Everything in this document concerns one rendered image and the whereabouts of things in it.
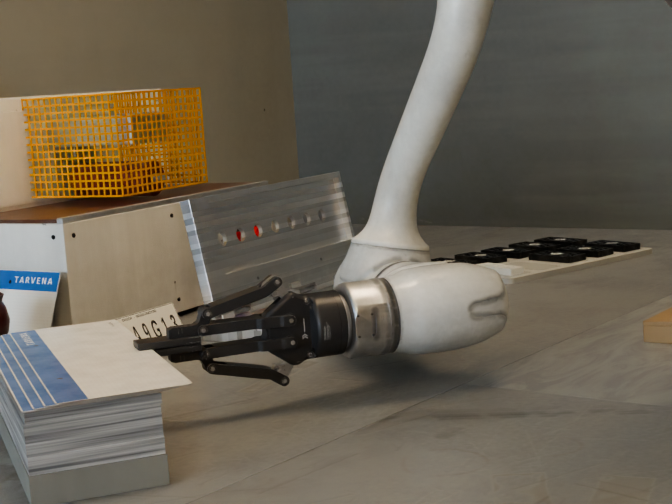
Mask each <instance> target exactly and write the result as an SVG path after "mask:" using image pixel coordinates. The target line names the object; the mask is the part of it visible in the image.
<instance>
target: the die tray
mask: <svg viewBox="0 0 672 504"><path fill-rule="evenodd" d="M613 252H614V251H613ZM650 254H652V248H645V247H640V249H638V250H632V251H627V252H614V254H612V255H608V256H604V257H599V258H594V257H586V260H582V261H578V262H573V263H559V262H547V261H535V260H529V257H526V258H522V259H513V258H507V262H502V263H497V264H505V265H513V266H521V267H524V273H523V274H518V275H513V276H509V275H502V274H499V275H500V276H501V278H502V280H503V282H504V284H516V283H521V282H525V281H530V280H535V279H539V278H544V277H548V276H553V275H558V274H562V273H567V272H571V271H576V270H581V269H585V268H590V267H594V266H599V265H604V264H608V263H613V262H617V261H622V260H627V259H631V258H636V257H640V256H645V255H650Z"/></svg>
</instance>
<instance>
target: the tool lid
mask: <svg viewBox="0 0 672 504"><path fill-rule="evenodd" d="M180 206H181V210H182V214H183V219H184V223H185V227H186V231H187V235H188V239H189V244H190V248H191V252H192V256H193V260H194V264H195V269H196V273H197V277H198V281H199V285H200V289H201V294H202V298H203V302H204V305H205V304H208V303H210V302H213V301H216V300H218V299H221V298H224V297H226V296H229V295H232V294H234V293H237V292H240V291H242V290H245V289H248V288H250V287H253V286H255V285H257V284H259V283H260V282H261V281H262V280H263V279H264V278H266V277H267V276H268V275H270V274H272V275H275V276H277V277H280V278H281V279H282V284H283V286H284V287H285V288H286V290H287V291H288V290H290V288H289V284H290V283H291V285H292V288H295V287H300V286H304V285H307V284H309V285H314V286H315V289H312V291H316V290H319V289H322V288H325V287H328V286H331V285H334V277H333V276H334V275H336V273H337V271H338V269H339V267H340V265H341V264H342V262H343V260H344V259H345V257H346V255H347V252H348V250H349V247H350V244H351V240H352V238H353V237H355V236H354V232H353V228H352V223H351V219H350V215H349V211H348V206H347V202H346V198H345V194H344V189H343V185H342V181H341V177H340V172H339V171H338V172H333V173H327V174H322V175H316V176H311V177H306V178H300V179H295V180H290V181H284V182H279V183H274V184H268V185H263V186H258V187H252V188H247V189H242V190H236V191H231V192H226V193H220V194H215V195H210V196H204V197H199V198H194V199H188V200H184V201H181V202H180ZM318 211H320V212H321V214H322V221H321V220H320V218H319V216H318ZM304 214H305V215H306V217H307V225H306V224H305V222H304V220H303V215H304ZM288 217H289V218H290V220H291V222H292V227H291V228H290V227H289V225H288V221H287V220H288ZM272 221H273V222H274V224H275V227H276V231H275V232H274V231H273V230H272V227H271V222H272ZM255 225H256V226H257V227H258V230H259V236H256V234H255V231H254V226H255ZM237 229H238V230H239V231H240V232H241V236H242V238H241V241H239V239H238V238H237V234H236V232H237ZM219 233H220V234H221V235H222V237H223V245H220V243H219V241H218V234H219ZM273 302H274V300H273V298H272V297H269V296H267V297H266V298H263V299H261V300H258V301H256V302H253V303H250V304H248V305H245V307H246V306H250V307H251V310H249V311H247V312H248V313H251V312H254V311H257V310H260V309H263V308H266V307H268V306H269V305H271V304H272V303H273Z"/></svg>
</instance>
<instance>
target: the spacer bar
mask: <svg viewBox="0 0 672 504"><path fill-rule="evenodd" d="M476 265H480V266H484V267H488V268H491V269H493V270H495V271H497V272H498V273H499V274H502V275H509V276H513V275H518V274H523V273H524V267H521V266H513V265H505V264H497V263H489V262H487V263H481V264H476Z"/></svg>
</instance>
